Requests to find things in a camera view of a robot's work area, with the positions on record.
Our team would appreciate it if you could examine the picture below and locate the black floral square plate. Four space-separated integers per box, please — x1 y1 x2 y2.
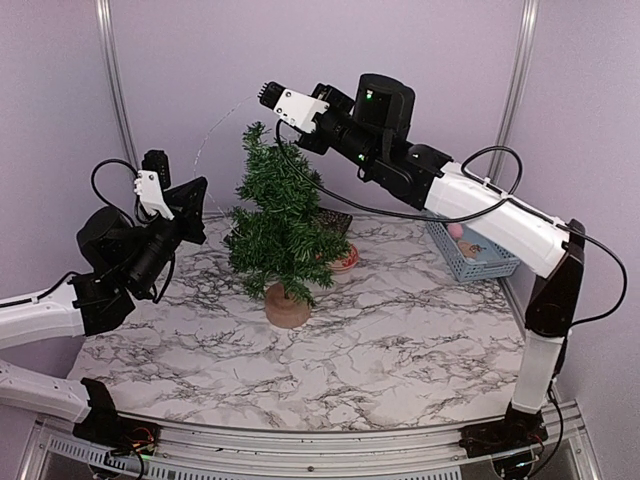
316 207 353 236

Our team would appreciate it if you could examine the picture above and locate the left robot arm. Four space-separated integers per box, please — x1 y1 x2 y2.
1 170 208 445

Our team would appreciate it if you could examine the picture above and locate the beige fabric ornament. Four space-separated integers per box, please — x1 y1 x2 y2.
457 240 486 261

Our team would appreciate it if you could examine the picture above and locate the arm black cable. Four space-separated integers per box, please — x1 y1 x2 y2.
274 122 629 331
29 158 176 306

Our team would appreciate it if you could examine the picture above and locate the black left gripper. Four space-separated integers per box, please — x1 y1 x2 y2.
125 177 206 295

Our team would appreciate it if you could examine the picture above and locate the aluminium frame post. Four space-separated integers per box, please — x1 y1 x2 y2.
487 0 541 171
95 0 139 168

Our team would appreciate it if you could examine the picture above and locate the pink pompom ornament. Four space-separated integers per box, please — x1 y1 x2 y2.
447 223 464 239

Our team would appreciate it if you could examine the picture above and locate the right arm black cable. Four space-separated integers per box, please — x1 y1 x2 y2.
274 122 629 331

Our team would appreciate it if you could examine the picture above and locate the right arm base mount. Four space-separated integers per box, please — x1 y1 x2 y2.
459 404 548 458

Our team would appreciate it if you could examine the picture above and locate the orange white patterned bowl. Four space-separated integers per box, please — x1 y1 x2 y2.
316 243 360 274

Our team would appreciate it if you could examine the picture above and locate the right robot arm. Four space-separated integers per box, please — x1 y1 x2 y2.
275 74 584 448

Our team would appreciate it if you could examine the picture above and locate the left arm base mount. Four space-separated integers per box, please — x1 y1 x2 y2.
72 378 159 451

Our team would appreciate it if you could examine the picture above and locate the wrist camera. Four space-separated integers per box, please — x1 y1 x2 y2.
134 150 174 221
258 81 330 134

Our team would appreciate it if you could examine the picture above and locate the left aluminium frame post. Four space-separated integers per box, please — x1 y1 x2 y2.
95 0 139 168

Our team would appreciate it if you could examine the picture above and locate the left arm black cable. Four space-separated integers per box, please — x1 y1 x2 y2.
29 158 176 306

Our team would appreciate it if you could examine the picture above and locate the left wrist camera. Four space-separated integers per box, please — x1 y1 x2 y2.
134 150 174 221

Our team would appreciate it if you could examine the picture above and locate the right aluminium frame post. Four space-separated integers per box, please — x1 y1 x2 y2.
487 0 541 171

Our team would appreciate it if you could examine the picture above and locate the small green christmas tree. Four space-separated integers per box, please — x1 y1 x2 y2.
224 122 350 329

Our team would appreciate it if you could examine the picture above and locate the light blue perforated basket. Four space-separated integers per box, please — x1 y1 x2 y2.
425 222 521 283

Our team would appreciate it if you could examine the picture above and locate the front aluminium rail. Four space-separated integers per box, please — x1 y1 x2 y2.
17 402 602 479

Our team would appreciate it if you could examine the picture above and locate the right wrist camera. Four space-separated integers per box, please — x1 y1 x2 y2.
258 81 330 134

